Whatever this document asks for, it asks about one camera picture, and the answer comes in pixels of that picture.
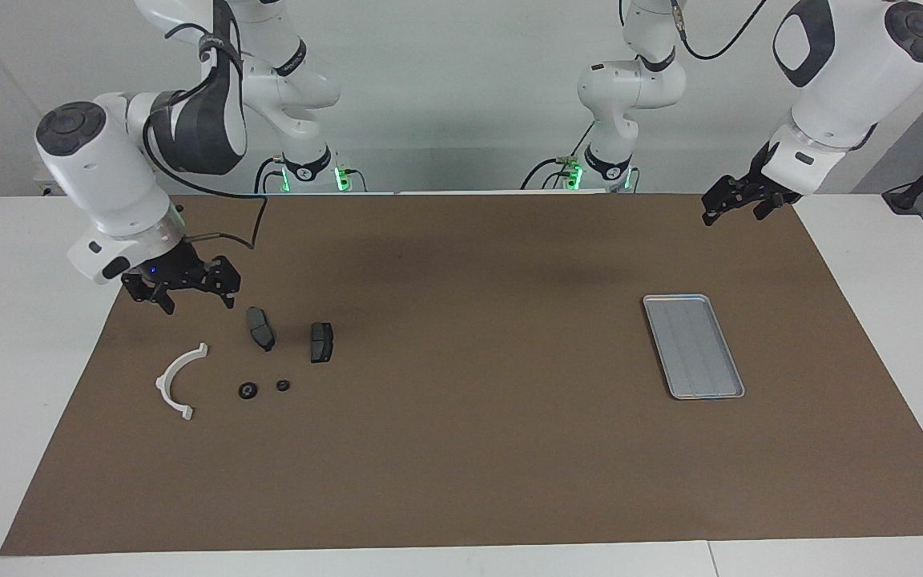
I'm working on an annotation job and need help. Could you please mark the silver metal tray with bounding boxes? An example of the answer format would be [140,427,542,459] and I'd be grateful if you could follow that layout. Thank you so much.
[643,294,746,401]

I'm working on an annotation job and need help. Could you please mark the curved dark grey brake pad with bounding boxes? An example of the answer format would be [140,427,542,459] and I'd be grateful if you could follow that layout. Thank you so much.
[246,307,276,353]

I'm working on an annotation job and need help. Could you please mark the brown table mat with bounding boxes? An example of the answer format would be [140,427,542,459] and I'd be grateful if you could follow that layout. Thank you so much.
[0,192,923,556]

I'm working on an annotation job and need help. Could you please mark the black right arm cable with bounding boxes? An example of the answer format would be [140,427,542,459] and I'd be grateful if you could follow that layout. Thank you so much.
[141,24,268,249]

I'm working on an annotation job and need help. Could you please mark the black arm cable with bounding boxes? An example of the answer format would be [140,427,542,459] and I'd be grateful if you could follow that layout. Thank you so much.
[670,0,771,62]
[141,24,268,249]

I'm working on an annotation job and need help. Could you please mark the white curved plastic bracket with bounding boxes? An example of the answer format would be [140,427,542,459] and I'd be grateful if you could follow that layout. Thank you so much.
[155,343,209,422]

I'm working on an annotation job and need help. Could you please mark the black right base cables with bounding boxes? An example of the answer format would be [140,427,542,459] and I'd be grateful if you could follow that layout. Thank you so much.
[255,156,286,194]

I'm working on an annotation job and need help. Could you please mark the black base cables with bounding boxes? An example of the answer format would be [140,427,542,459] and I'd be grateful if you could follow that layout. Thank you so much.
[521,120,599,192]
[255,156,286,194]

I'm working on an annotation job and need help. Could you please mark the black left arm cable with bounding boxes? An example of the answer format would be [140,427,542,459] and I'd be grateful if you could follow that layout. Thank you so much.
[670,0,771,62]

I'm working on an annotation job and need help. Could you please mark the black left base cables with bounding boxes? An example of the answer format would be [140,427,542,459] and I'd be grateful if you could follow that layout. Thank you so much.
[521,120,599,192]

